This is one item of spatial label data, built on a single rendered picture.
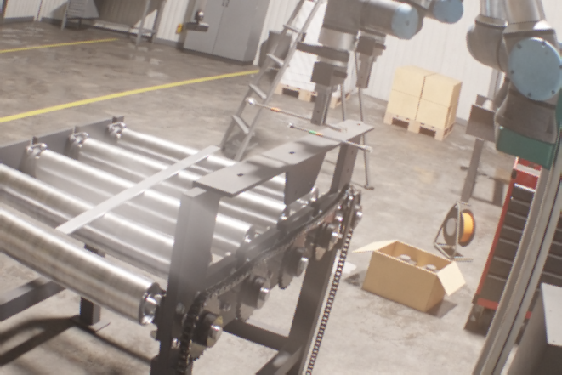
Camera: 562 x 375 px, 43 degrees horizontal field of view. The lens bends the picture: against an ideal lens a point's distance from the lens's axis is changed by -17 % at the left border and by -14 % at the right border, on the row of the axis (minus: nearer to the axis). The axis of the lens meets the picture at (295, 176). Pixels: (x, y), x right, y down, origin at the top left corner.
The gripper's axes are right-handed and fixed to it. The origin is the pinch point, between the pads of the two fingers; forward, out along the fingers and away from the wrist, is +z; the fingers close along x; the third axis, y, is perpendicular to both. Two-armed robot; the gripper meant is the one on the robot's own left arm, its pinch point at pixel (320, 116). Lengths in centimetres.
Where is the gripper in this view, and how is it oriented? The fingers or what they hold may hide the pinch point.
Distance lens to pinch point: 194.8
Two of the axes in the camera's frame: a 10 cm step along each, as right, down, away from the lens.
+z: -2.2, 9.4, 2.4
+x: 3.2, -1.7, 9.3
